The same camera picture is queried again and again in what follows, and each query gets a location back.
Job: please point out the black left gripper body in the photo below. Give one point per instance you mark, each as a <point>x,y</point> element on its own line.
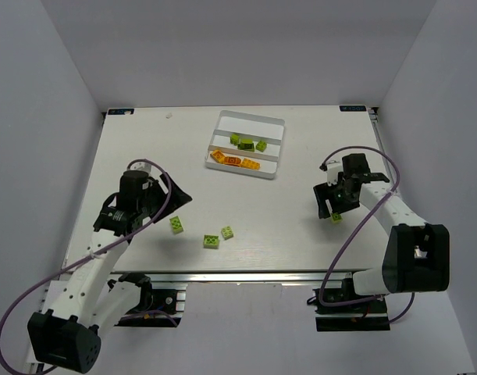
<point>166,196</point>

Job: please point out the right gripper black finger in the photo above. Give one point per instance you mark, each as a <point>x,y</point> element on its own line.
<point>344,205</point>
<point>323,194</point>

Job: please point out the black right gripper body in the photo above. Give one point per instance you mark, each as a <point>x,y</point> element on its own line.
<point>328,198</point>

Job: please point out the lime 2x3 lego brick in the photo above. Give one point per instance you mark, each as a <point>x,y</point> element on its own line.
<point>176,225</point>

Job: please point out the orange sloped lego brick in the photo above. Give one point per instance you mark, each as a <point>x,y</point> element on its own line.
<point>218,156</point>

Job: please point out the pale lime 2x2 brick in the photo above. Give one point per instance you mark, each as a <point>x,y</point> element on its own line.
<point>227,232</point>

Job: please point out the orange curved lego brick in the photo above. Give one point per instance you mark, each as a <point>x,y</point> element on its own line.
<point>232,161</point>

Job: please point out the orange 2x4 lego brick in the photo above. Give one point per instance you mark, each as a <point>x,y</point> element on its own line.
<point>250,164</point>

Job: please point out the lime 2x2 lego brick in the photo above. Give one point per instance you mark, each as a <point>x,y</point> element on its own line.
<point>261,146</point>

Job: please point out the lime sloped lego brick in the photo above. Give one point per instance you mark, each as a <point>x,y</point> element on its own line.
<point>246,144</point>

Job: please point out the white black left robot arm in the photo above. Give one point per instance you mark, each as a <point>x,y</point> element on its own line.
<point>69,333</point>

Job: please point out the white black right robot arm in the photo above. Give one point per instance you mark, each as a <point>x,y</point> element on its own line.
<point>417,255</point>

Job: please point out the lime 2x3 brick front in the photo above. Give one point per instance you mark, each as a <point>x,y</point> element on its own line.
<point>211,241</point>

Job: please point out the blue label right corner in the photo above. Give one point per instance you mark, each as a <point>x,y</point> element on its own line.
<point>352,108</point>

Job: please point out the blue label corner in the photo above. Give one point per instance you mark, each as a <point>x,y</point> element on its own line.
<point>352,108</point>
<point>120,112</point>

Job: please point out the blue label left corner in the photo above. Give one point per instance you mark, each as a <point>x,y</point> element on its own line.
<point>120,112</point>

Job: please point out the white three-compartment tray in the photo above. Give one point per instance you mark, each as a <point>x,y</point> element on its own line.
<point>250,126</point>

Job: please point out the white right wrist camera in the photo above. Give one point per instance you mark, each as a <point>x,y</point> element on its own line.
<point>332,169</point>

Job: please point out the aluminium front rail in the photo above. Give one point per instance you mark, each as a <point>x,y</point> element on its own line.
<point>279,276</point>

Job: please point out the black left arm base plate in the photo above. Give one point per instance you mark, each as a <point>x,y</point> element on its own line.
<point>166,309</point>

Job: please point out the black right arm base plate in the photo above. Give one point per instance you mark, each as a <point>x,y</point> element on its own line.
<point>369,316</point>

